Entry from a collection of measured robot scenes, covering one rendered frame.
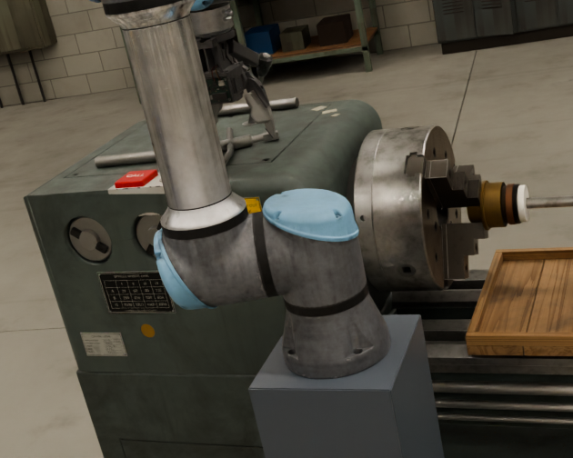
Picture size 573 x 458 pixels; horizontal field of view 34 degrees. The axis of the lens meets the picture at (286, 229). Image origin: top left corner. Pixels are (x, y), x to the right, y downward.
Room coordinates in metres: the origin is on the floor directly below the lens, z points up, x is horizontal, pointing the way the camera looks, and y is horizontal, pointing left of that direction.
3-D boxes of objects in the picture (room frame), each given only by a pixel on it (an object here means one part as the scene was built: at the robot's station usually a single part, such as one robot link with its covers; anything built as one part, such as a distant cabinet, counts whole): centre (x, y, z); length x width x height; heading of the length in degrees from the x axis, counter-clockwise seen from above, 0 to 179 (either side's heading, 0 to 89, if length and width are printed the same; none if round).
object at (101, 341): (1.81, 0.12, 1.06); 0.59 x 0.48 x 0.39; 65
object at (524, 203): (1.55, -0.49, 1.08); 0.13 x 0.07 x 0.07; 65
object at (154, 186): (1.64, 0.23, 1.23); 0.13 x 0.08 x 0.06; 65
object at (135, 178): (1.64, 0.25, 1.26); 0.06 x 0.06 x 0.02; 65
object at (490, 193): (1.60, -0.39, 1.08); 0.09 x 0.09 x 0.09; 65
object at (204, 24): (1.64, 0.05, 1.51); 0.08 x 0.08 x 0.05
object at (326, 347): (1.15, -0.03, 1.15); 0.15 x 0.15 x 0.10
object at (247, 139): (1.72, 0.03, 1.27); 0.12 x 0.02 x 0.02; 89
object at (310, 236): (1.15, -0.03, 1.27); 0.13 x 0.12 x 0.14; 84
